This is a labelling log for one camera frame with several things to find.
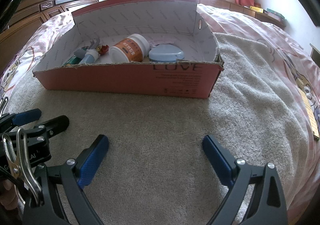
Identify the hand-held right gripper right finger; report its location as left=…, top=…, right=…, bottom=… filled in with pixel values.
left=202, top=134, right=288, bottom=225

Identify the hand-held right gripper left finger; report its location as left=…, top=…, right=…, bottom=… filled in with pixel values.
left=39, top=134, right=110, bottom=225

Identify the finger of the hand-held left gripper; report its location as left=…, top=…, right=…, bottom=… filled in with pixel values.
left=25, top=115, right=70, bottom=138
left=10, top=109, right=42, bottom=125

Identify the blue tube with white cap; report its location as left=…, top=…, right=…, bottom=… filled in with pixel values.
left=79, top=49, right=98, bottom=65

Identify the white lavender handheld device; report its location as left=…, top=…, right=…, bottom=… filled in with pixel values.
left=74, top=39, right=100, bottom=58

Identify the red cardboard box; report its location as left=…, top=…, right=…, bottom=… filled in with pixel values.
left=32, top=0, right=224, bottom=99

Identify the small red toy figure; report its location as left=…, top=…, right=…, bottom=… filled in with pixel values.
left=96, top=44, right=110, bottom=55

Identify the white jar with orange label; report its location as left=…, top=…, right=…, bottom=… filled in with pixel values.
left=110, top=34, right=150, bottom=63

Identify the light blue teardrop case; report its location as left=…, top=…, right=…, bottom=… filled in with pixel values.
left=149, top=44, right=185, bottom=63

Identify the broken pink plate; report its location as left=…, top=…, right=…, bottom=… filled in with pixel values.
left=146, top=36, right=175, bottom=47

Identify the person's left hand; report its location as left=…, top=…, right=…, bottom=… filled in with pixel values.
left=0, top=180, right=19, bottom=212

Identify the metal spring clip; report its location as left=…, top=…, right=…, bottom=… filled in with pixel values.
left=0, top=97, right=8, bottom=115
left=2, top=129, right=43, bottom=205

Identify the cream towel blanket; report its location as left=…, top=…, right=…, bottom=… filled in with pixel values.
left=5, top=32, right=318, bottom=225

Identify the yellow wooden board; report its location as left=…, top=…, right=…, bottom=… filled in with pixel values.
left=296, top=77, right=320, bottom=142

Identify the dark wooden headboard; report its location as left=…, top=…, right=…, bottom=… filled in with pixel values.
left=0, top=0, right=100, bottom=48

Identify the green book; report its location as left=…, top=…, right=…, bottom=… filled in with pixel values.
left=266, top=8, right=285, bottom=22

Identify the black braided cable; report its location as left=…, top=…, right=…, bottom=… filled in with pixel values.
left=0, top=165, right=25, bottom=190

